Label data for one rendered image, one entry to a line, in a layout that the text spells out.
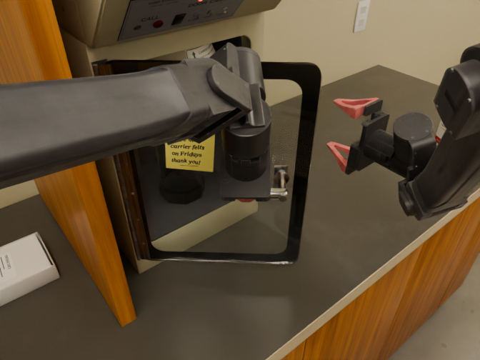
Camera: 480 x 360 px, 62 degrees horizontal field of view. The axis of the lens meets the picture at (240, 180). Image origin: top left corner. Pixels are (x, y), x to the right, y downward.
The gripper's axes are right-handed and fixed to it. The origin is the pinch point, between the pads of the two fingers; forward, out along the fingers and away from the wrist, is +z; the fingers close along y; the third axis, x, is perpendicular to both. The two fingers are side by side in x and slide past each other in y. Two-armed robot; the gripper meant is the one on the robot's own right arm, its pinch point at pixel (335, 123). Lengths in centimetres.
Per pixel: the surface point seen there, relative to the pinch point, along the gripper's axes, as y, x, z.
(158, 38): 20.1, 29.6, 12.2
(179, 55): 15.5, 24.7, 15.2
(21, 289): -23, 61, 21
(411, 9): -9, -117, 55
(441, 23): -22, -148, 54
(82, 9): 26.4, 40.5, 10.1
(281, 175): 1.1, 20.7, -6.4
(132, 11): 26.6, 36.5, 4.6
